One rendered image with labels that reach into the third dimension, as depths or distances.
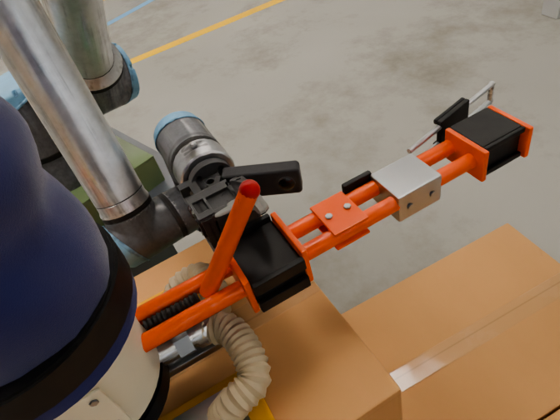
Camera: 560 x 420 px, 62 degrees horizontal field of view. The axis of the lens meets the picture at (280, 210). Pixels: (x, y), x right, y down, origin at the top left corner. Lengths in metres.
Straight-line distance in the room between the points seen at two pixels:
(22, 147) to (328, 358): 0.45
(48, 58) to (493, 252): 1.03
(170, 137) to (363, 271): 1.27
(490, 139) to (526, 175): 1.63
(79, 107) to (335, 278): 1.35
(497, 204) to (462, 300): 1.03
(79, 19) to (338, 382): 0.79
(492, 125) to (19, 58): 0.65
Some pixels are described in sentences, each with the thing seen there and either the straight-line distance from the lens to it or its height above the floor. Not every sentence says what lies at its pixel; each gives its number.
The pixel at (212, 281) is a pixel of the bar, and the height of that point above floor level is 1.10.
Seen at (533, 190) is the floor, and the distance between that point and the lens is 2.24.
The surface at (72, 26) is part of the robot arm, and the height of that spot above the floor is 1.22.
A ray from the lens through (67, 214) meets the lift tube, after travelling 0.43.
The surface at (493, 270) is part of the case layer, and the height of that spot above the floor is 0.54.
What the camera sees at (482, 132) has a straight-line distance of 0.70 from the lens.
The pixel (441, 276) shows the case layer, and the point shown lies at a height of 0.54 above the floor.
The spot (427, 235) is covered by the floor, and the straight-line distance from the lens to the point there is 2.02.
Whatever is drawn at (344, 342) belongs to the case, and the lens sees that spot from 0.66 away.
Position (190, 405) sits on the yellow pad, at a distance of 0.65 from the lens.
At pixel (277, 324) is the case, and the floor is 0.94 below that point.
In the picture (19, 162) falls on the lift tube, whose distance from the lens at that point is 0.38.
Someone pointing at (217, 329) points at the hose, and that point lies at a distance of 0.60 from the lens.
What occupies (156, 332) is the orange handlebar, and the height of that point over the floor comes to 1.09.
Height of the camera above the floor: 1.52
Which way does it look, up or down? 44 degrees down
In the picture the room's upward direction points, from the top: 16 degrees counter-clockwise
